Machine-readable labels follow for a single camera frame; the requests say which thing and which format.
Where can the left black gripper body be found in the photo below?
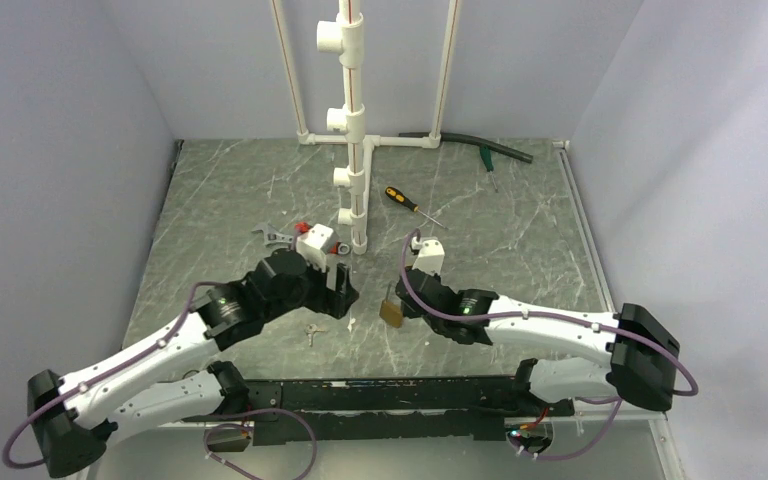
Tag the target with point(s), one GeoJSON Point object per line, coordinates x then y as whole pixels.
{"type": "Point", "coordinates": [312, 293]}

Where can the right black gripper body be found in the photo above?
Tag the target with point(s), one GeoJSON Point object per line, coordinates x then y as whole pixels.
{"type": "Point", "coordinates": [408, 312]}

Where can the large brass padlock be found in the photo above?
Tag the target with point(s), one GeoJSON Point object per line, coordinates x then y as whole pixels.
{"type": "Point", "coordinates": [391, 312]}

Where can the silver key bunch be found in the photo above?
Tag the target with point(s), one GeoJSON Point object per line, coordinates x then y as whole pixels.
{"type": "Point", "coordinates": [311, 330]}

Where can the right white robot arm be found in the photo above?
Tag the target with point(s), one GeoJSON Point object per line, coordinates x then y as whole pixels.
{"type": "Point", "coordinates": [626, 354]}

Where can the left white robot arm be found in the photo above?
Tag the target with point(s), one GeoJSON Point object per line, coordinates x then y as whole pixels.
{"type": "Point", "coordinates": [73, 418]}

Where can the yellow black screwdriver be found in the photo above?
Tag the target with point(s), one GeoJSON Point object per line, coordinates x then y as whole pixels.
{"type": "Point", "coordinates": [401, 199]}

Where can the green screwdriver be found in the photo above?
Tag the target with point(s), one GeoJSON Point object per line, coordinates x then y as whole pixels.
{"type": "Point", "coordinates": [486, 157]}

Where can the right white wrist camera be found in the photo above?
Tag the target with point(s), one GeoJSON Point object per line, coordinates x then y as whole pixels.
{"type": "Point", "coordinates": [428, 255]}

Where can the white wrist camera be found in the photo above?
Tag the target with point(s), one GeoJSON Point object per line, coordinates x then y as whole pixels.
{"type": "Point", "coordinates": [428, 255]}
{"type": "Point", "coordinates": [315, 243]}

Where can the red handled adjustable wrench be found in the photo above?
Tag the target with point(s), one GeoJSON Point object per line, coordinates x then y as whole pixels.
{"type": "Point", "coordinates": [273, 237]}

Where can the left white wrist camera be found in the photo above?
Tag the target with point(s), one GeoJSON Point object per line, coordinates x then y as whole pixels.
{"type": "Point", "coordinates": [315, 243]}

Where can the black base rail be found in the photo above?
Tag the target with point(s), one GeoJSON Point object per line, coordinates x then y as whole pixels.
{"type": "Point", "coordinates": [481, 407]}

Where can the white PVC pipe frame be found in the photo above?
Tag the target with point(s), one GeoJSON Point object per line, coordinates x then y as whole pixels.
{"type": "Point", "coordinates": [344, 36]}

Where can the aluminium frame rail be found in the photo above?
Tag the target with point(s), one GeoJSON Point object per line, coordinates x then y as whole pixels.
{"type": "Point", "coordinates": [588, 442]}

